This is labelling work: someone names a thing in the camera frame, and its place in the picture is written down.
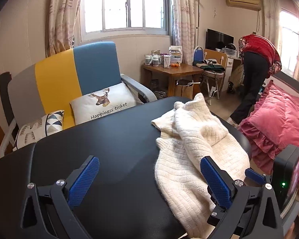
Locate wooden side table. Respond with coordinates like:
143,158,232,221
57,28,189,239
143,63,204,100

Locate blue folding chair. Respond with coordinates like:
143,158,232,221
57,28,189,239
193,46,205,66

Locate black flat television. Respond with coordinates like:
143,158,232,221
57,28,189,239
206,28,234,53

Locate pale patterned curtain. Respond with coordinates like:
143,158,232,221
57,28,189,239
260,0,282,53
45,0,86,58
170,0,198,65

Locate pink ruffled bed blanket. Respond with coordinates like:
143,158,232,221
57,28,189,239
238,80,299,177

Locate metal hook pole stand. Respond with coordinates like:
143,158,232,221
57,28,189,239
196,0,215,48

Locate cream knit sweater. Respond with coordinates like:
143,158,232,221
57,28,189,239
151,93,251,238

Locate white deer print cushion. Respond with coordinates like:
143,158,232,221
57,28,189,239
70,82,137,125

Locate grey yellow blue armchair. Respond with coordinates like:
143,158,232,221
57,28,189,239
0,41,158,160

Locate beige wall air conditioner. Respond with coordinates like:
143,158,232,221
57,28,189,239
226,0,262,12

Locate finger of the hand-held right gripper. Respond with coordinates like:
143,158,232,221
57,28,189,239
245,168,273,185

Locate light wooden panel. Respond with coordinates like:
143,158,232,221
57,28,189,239
204,49,227,63

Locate small side window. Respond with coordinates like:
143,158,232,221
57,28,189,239
279,9,299,77

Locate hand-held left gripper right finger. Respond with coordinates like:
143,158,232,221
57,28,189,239
200,156,284,239

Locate geometric triangle print cushion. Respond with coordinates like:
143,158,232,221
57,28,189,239
13,110,65,152

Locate dark green clothes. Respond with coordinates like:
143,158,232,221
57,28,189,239
193,59,226,73

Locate brown paper bag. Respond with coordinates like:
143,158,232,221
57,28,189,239
174,79,201,100

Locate large sliding window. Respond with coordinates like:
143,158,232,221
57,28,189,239
79,0,170,43

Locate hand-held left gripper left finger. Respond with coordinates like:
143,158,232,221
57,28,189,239
19,156,100,239

